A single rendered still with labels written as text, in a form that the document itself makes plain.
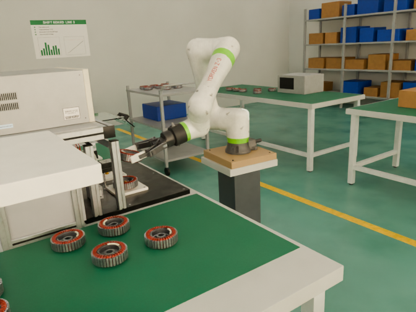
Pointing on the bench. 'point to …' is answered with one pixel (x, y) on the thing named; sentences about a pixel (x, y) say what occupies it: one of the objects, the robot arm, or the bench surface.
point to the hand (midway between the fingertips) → (130, 155)
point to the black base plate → (161, 184)
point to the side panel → (39, 218)
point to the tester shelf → (79, 132)
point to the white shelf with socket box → (43, 168)
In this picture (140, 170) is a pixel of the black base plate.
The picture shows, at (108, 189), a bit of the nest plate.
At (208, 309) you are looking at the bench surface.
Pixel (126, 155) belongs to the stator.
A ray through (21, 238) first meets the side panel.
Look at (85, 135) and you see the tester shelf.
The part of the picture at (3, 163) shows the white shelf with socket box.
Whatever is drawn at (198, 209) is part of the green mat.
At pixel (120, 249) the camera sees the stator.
